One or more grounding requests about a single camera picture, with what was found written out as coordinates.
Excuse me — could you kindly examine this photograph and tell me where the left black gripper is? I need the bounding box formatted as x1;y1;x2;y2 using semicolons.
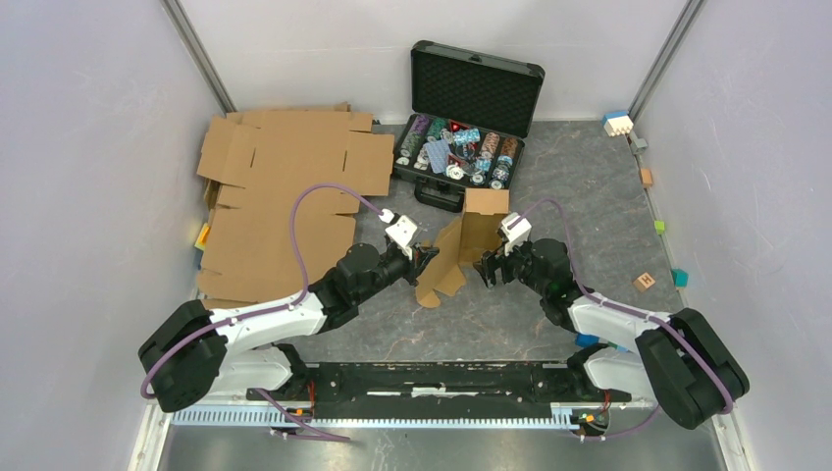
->
354;241;440;304

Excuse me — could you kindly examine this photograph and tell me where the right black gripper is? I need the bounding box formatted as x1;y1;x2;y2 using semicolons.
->
472;235;547;297

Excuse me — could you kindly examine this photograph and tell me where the brown cardboard box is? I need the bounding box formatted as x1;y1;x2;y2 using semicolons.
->
415;187;510;308

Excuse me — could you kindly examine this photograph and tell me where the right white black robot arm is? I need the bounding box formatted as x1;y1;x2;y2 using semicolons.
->
474;238;751;430

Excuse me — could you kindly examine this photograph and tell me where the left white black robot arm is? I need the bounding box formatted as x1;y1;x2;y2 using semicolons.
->
137;241;440;412

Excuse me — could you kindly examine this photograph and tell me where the blue block near base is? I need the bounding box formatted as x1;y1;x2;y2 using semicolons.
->
575;334;599;348

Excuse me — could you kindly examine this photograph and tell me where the black poker chip case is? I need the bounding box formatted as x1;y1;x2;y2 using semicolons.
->
392;40;546;212

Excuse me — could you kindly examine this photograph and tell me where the wooden letter H block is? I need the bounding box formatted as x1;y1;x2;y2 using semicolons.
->
633;273;656;292

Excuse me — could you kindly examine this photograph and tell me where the orange small block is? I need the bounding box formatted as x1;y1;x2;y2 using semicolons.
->
640;168;653;188

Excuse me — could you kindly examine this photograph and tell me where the blue white toy block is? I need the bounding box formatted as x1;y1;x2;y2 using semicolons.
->
601;111;634;136

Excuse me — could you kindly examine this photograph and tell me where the grey small block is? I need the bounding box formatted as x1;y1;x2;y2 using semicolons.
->
628;137;649;155

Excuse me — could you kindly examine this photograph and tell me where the teal small block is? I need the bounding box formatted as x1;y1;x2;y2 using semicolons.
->
671;268;689;289

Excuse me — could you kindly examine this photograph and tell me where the stack of cardboard blanks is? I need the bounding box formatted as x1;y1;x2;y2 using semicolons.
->
196;105;395;308

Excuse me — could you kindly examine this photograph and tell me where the yellow orange block at left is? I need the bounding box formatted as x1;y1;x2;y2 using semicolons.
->
193;223;211;251

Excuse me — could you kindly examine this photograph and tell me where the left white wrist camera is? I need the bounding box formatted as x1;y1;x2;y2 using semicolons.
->
379;208;419;260

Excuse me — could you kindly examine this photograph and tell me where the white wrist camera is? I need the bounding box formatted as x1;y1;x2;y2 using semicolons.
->
497;212;532;255
379;208;419;260

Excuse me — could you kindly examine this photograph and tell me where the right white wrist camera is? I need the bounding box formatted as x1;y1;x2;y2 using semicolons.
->
497;212;532;255

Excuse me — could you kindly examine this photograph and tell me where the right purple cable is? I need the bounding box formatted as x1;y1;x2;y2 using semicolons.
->
513;197;736;444

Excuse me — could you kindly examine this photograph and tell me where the purple cable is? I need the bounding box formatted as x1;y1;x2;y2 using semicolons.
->
139;183;395;445
513;197;736;444

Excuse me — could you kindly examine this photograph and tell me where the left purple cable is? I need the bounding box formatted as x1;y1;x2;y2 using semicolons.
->
139;183;395;445

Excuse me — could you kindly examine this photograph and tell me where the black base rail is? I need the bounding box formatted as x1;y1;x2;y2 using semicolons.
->
270;361;631;420

